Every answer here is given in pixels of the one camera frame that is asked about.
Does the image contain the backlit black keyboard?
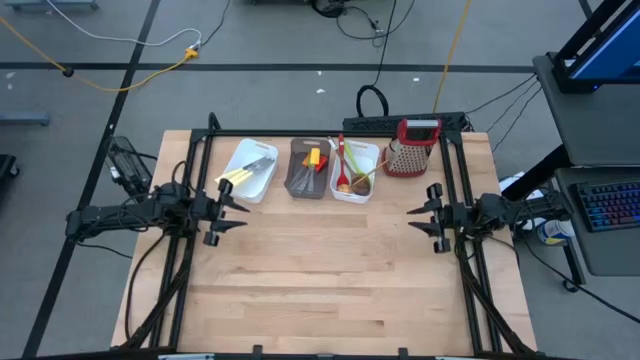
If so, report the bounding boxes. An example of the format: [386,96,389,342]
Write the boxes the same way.
[573,179,640,233]

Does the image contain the grey metal floor base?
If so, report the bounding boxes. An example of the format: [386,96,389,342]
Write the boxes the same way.
[3,0,100,13]
[0,112,51,127]

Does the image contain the black table-side power cable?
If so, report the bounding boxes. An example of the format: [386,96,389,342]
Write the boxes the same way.
[123,231,169,342]

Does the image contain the white floor cable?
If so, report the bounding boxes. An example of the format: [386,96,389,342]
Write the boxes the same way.
[44,0,203,49]

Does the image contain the yellow cable with plug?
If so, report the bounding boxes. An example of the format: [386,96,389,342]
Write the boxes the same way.
[0,16,201,94]

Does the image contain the long yellow cable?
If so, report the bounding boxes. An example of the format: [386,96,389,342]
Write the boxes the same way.
[431,0,474,114]

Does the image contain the golden spoon wooden handle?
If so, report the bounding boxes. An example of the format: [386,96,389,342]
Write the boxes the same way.
[337,159,390,195]

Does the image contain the black floor cable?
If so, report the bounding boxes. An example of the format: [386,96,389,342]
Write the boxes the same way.
[518,238,640,325]

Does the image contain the white plastic storage bin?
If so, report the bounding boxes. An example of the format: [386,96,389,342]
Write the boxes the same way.
[218,137,280,205]
[328,139,381,205]

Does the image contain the red silicone spoon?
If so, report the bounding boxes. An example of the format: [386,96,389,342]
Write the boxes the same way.
[335,132,352,195]

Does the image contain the thin black desk cable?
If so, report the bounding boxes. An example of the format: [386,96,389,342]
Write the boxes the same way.
[464,72,539,116]

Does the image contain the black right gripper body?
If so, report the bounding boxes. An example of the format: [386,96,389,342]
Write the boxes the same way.
[427,182,469,254]

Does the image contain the black cable bundle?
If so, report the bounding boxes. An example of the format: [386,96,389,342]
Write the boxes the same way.
[308,0,417,49]

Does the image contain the black aluminium table frame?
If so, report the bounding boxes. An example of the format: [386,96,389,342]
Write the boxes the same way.
[119,111,539,360]

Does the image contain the red spatula clear handle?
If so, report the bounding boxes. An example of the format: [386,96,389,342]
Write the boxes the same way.
[309,154,330,195]

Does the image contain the grey keyboard desk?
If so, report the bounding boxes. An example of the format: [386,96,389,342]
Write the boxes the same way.
[548,166,640,278]

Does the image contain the steel box grater red handle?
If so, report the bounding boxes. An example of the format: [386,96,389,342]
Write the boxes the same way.
[381,117,444,179]

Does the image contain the black chair base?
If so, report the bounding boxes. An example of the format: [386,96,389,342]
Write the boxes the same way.
[0,153,21,181]

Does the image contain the black coiled cable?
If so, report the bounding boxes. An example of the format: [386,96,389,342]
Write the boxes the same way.
[354,0,400,119]

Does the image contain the black computer monitor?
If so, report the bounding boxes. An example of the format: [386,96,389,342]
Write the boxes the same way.
[551,0,640,95]

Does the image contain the grey translucent plastic bin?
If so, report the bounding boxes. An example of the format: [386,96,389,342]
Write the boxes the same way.
[283,137,332,201]

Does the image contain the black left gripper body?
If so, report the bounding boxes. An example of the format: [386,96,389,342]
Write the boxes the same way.
[192,178,234,247]

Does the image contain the black mesh control box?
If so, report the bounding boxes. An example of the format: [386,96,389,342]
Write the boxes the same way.
[104,135,154,197]

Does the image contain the yellow spatula clear handle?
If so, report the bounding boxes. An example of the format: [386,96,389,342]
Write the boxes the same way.
[304,147,322,195]

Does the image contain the grey monitor desk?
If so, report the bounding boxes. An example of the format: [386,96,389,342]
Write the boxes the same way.
[531,51,640,167]

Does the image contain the green silicone spoon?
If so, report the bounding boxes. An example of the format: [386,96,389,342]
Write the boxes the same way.
[342,139,369,179]

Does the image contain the black perforated power box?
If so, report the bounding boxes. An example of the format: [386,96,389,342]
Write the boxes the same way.
[342,111,467,133]

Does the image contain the white blue-labelled bottle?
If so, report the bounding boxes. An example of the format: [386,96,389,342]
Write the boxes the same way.
[536,213,577,247]

